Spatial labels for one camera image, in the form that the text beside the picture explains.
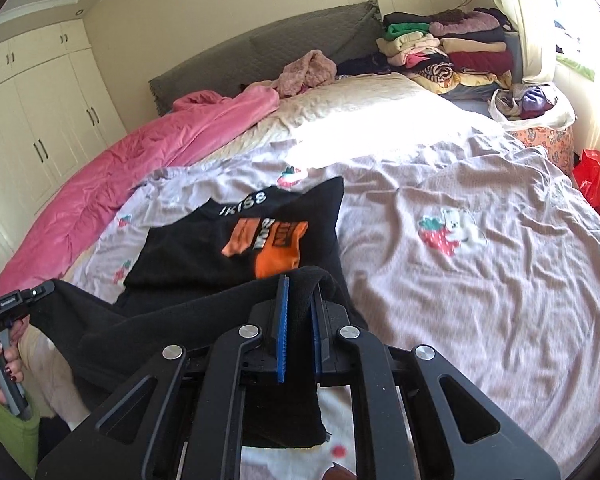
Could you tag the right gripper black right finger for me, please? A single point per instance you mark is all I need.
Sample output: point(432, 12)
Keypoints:
point(332, 365)

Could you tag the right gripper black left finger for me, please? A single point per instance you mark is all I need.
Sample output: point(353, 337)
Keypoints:
point(271, 318)

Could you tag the black sweater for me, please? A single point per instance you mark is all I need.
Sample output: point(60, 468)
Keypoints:
point(105, 345)

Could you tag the floral storage basket with clothes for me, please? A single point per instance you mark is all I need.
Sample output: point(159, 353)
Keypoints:
point(537, 115)

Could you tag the stack of folded clothes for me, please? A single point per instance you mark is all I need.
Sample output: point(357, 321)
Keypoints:
point(460, 55)

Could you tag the left hand red nails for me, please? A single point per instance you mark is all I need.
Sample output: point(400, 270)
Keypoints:
point(11, 372)

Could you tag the black shirt orange print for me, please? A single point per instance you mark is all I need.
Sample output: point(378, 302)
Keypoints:
point(220, 246)

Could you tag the lime green sleeve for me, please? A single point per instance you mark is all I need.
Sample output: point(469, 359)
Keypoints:
point(20, 438)

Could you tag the lilac strawberry bed sheet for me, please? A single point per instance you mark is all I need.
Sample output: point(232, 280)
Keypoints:
point(474, 244)

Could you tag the white wardrobe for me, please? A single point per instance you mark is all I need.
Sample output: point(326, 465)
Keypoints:
point(56, 115)

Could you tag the pink quilt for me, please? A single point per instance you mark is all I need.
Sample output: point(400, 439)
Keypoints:
point(198, 124)

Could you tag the dusty pink fluffy garment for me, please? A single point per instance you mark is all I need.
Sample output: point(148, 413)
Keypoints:
point(313, 69)

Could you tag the dark navy garment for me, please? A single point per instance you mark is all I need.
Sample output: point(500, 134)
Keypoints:
point(375, 63)

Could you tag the grey-green headboard cushion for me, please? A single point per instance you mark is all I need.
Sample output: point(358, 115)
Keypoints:
point(341, 33)

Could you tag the red plastic bag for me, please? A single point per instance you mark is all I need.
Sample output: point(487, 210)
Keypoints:
point(587, 176)

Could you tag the cream curtain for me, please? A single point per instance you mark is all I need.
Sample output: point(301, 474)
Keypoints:
point(534, 22)

